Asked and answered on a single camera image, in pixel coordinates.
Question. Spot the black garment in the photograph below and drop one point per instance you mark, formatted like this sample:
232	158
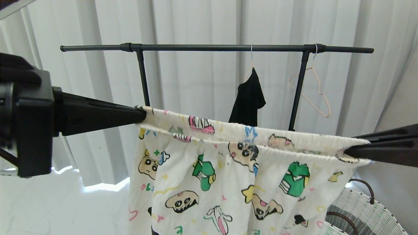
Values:
248	98

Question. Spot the cream printed garment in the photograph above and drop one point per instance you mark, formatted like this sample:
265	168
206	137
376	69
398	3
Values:
212	182

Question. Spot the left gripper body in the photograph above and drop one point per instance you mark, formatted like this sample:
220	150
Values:
32	130

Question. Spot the white laundry basket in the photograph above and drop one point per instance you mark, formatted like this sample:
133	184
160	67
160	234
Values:
365	215

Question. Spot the pink clothes hanger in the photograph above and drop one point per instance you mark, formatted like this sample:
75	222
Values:
251	55
316	78

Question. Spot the black clothes rack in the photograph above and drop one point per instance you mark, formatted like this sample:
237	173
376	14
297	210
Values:
212	48

